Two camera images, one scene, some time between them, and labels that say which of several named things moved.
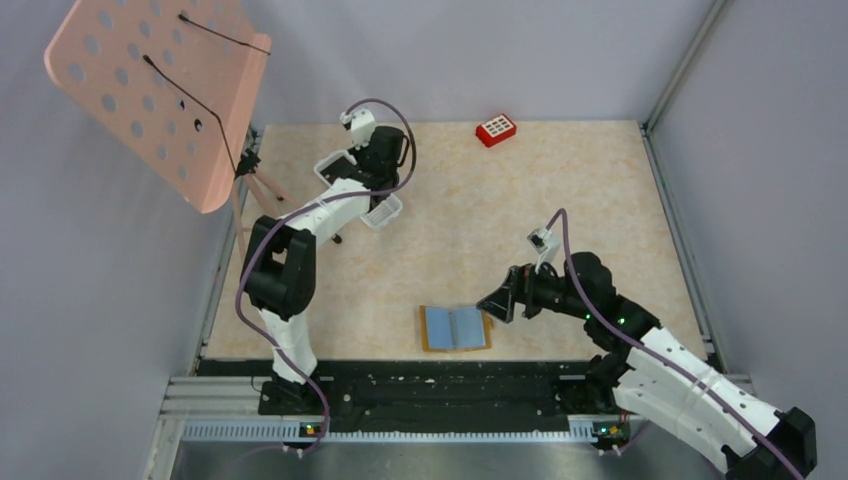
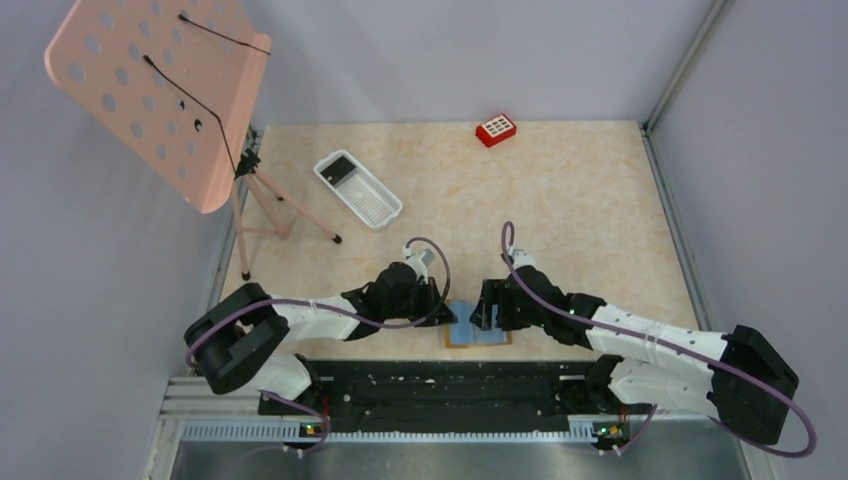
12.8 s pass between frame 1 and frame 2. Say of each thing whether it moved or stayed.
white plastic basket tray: stayed
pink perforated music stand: stayed
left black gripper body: moved
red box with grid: stayed
